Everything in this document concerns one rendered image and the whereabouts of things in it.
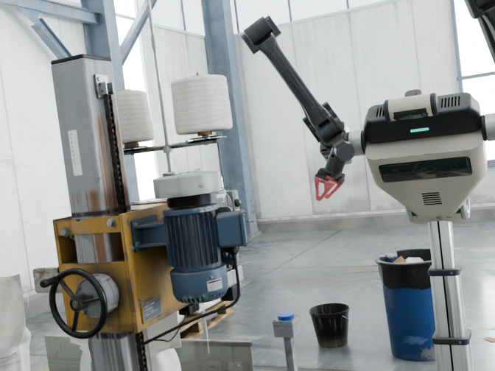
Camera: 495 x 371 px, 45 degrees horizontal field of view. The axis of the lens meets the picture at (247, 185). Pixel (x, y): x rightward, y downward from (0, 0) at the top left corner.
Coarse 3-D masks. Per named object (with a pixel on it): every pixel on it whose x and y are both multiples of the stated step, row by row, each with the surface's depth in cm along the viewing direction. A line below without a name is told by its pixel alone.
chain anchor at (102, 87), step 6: (96, 78) 156; (102, 78) 158; (96, 84) 156; (102, 84) 156; (108, 84) 159; (96, 90) 156; (102, 90) 156; (108, 90) 159; (96, 96) 156; (102, 96) 157
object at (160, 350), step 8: (176, 312) 202; (160, 320) 206; (168, 320) 204; (176, 320) 203; (152, 328) 207; (160, 328) 206; (168, 328) 204; (152, 336) 207; (168, 336) 205; (176, 336) 203; (80, 344) 222; (152, 344) 208; (160, 344) 207; (168, 344) 205; (176, 344) 204; (88, 352) 215; (152, 352) 204; (160, 352) 204; (168, 352) 208; (80, 360) 217; (88, 360) 214; (152, 360) 203; (160, 360) 203; (168, 360) 207; (176, 360) 209; (80, 368) 217; (88, 368) 214; (152, 368) 203; (160, 368) 202; (168, 368) 205; (176, 368) 209
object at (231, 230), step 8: (216, 216) 154; (224, 216) 154; (232, 216) 154; (240, 216) 153; (216, 224) 155; (224, 224) 154; (232, 224) 154; (240, 224) 154; (216, 232) 155; (224, 232) 154; (232, 232) 154; (240, 232) 154; (224, 240) 154; (232, 240) 154; (240, 240) 154; (232, 248) 158
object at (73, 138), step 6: (72, 132) 157; (72, 138) 157; (72, 144) 157; (78, 144) 156; (72, 150) 157; (78, 150) 156; (72, 156) 157; (78, 156) 157; (72, 162) 158; (78, 162) 157; (78, 168) 157; (78, 174) 157
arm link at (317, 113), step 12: (276, 36) 184; (252, 48) 185; (264, 48) 184; (276, 48) 184; (276, 60) 184; (288, 60) 185; (288, 72) 185; (288, 84) 186; (300, 84) 186; (300, 96) 187; (312, 96) 187; (312, 108) 187; (324, 108) 188; (312, 120) 188; (324, 120) 188; (324, 132) 188; (336, 132) 189
